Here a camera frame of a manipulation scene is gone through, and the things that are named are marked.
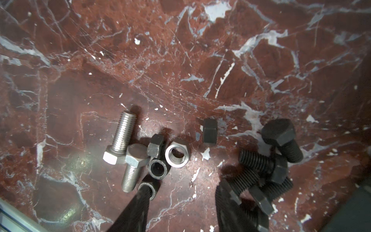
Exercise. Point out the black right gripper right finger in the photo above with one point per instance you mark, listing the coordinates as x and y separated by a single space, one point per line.
230 216

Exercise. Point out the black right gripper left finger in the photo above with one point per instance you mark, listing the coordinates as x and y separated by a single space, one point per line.
134 216

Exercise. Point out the silver hex nut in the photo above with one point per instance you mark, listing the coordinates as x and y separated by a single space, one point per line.
177 154

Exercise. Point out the black hex nut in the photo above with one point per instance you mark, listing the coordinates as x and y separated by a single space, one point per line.
156 145
153 184
158 168

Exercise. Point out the black hex bolt lower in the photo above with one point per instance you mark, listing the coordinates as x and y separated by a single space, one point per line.
248 180

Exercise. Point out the black hex bolt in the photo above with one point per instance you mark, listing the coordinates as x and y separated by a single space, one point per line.
274 167
248 180

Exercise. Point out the silver hex bolt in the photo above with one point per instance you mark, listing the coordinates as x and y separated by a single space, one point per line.
116 153
136 159

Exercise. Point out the black hex nut apart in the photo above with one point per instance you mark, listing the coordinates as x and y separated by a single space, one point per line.
210 131

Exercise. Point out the clear plastic organizer box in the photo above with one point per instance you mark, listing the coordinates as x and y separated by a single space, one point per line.
355 215

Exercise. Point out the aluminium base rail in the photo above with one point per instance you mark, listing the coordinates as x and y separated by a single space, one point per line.
12 220

